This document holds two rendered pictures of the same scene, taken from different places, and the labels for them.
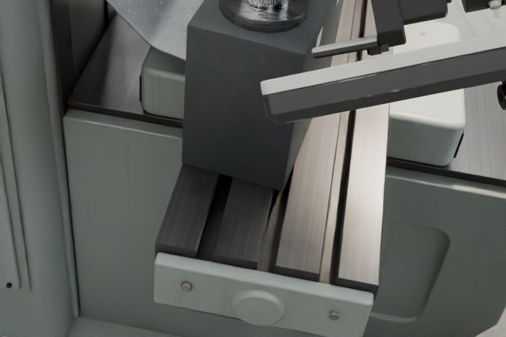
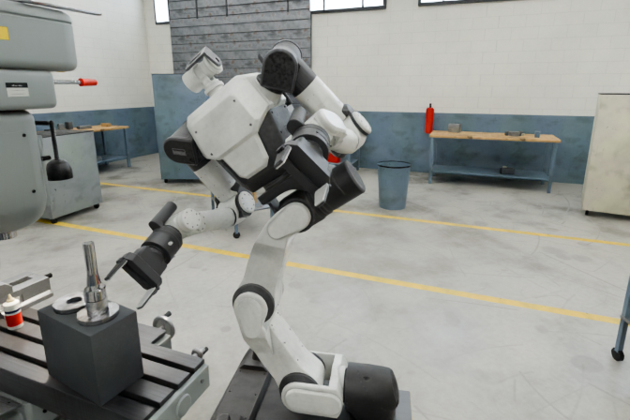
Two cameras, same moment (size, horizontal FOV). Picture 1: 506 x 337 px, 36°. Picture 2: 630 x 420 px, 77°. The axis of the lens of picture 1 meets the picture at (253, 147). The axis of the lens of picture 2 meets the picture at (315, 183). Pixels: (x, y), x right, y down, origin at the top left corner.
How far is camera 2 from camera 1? 68 cm
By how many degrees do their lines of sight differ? 68
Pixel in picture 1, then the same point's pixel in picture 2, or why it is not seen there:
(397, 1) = (155, 271)
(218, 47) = (105, 335)
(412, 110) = not seen: hidden behind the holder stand
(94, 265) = not seen: outside the picture
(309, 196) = (152, 367)
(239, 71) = (115, 337)
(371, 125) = not seen: hidden behind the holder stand
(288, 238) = (168, 378)
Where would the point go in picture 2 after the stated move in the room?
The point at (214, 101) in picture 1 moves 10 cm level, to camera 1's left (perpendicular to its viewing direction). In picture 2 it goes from (109, 361) to (71, 392)
